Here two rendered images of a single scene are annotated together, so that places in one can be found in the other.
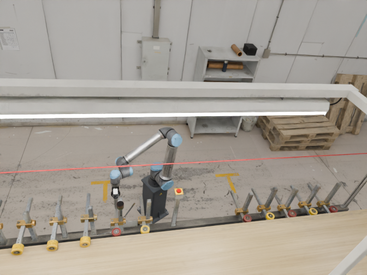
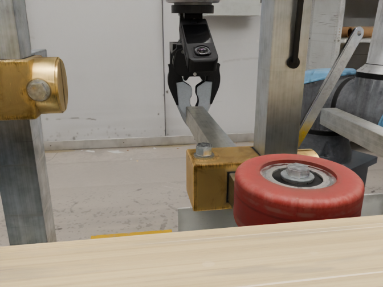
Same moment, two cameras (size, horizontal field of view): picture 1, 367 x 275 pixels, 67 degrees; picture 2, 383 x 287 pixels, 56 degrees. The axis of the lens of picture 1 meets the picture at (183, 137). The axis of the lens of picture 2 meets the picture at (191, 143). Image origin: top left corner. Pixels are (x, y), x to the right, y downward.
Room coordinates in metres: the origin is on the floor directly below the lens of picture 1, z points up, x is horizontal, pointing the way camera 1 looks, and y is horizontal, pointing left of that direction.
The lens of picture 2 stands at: (1.10, 0.48, 1.00)
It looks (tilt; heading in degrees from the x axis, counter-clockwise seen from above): 18 degrees down; 9
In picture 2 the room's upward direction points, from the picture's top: straight up
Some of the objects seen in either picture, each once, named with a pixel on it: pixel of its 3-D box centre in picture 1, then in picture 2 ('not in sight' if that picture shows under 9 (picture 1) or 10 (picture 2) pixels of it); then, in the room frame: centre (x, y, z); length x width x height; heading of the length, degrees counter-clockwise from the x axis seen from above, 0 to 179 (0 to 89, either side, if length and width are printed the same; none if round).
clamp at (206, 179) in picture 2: (118, 221); (253, 176); (1.46, 0.47, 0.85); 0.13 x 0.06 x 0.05; 107
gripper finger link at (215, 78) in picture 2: not in sight; (206, 78); (1.73, 0.55, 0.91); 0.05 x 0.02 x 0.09; 107
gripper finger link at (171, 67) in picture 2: not in sight; (180, 80); (1.72, 0.59, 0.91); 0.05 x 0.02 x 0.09; 107
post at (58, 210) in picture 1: (61, 223); not in sight; (1.32, 0.93, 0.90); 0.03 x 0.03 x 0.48; 17
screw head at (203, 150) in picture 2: not in sight; (203, 150); (1.44, 0.52, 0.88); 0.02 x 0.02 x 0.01
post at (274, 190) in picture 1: (268, 203); not in sight; (1.91, -0.98, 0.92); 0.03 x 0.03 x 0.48; 17
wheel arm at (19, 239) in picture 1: (24, 221); not in sight; (1.25, 1.21, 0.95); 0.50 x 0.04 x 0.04; 17
